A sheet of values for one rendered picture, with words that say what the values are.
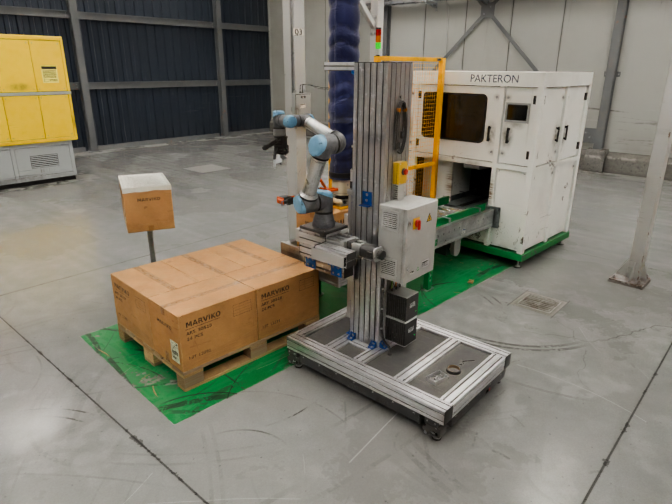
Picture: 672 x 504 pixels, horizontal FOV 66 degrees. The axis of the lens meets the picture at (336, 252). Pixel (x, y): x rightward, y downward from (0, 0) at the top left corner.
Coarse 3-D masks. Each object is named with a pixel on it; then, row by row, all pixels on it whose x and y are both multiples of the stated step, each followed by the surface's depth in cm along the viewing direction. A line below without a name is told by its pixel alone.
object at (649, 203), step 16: (656, 144) 469; (656, 160) 472; (656, 176) 475; (656, 192) 478; (640, 208) 491; (656, 208) 489; (640, 224) 494; (640, 240) 498; (640, 256) 501; (640, 272) 505
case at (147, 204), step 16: (128, 176) 486; (144, 176) 487; (160, 176) 487; (128, 192) 442; (144, 192) 447; (160, 192) 453; (128, 208) 446; (144, 208) 451; (160, 208) 457; (128, 224) 450; (144, 224) 456; (160, 224) 461
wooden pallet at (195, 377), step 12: (120, 324) 394; (300, 324) 399; (120, 336) 401; (132, 336) 382; (144, 348) 370; (240, 348) 361; (252, 348) 369; (264, 348) 378; (276, 348) 386; (156, 360) 365; (216, 360) 348; (240, 360) 369; (252, 360) 372; (180, 372) 334; (192, 372) 337; (204, 372) 355; (216, 372) 355; (180, 384) 339; (192, 384) 339
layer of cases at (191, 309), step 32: (192, 256) 420; (224, 256) 421; (256, 256) 421; (288, 256) 421; (128, 288) 365; (160, 288) 359; (192, 288) 360; (224, 288) 360; (256, 288) 360; (288, 288) 380; (128, 320) 381; (160, 320) 338; (192, 320) 327; (224, 320) 345; (256, 320) 366; (288, 320) 389; (160, 352) 351; (192, 352) 333; (224, 352) 352
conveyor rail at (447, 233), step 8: (472, 216) 519; (480, 216) 530; (488, 216) 542; (448, 224) 492; (456, 224) 499; (464, 224) 511; (472, 224) 522; (480, 224) 534; (488, 224) 546; (440, 232) 483; (448, 232) 493; (456, 232) 503; (472, 232) 525; (440, 240) 486; (448, 240) 496; (456, 240) 506; (344, 280) 401
